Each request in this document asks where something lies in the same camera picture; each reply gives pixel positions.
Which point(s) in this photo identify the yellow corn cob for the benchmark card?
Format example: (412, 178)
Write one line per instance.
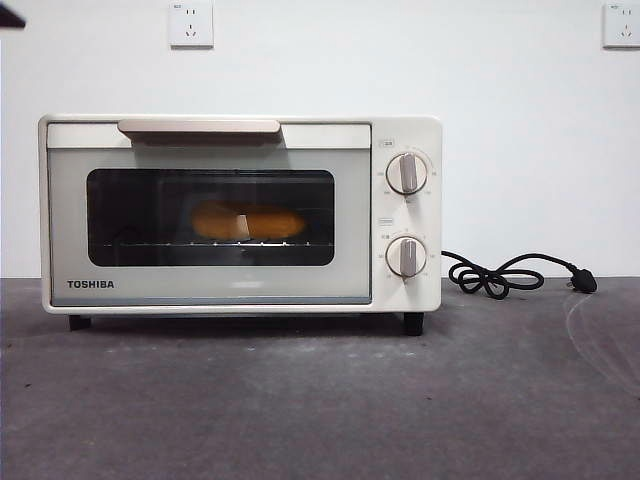
(270, 222)

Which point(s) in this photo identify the cream oven knob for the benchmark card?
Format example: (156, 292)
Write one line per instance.
(406, 257)
(407, 174)

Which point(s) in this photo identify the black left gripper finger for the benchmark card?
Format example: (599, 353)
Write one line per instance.
(9, 19)

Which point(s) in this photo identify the cream Toshiba toaster oven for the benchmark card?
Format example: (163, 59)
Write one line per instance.
(407, 132)

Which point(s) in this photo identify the white wall socket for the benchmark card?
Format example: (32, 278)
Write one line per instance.
(623, 27)
(191, 25)

